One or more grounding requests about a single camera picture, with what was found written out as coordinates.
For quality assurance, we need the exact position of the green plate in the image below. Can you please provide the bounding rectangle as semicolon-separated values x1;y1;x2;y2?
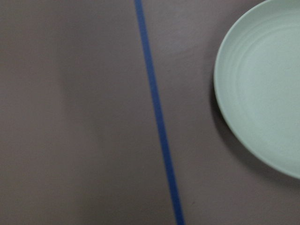
213;0;300;178

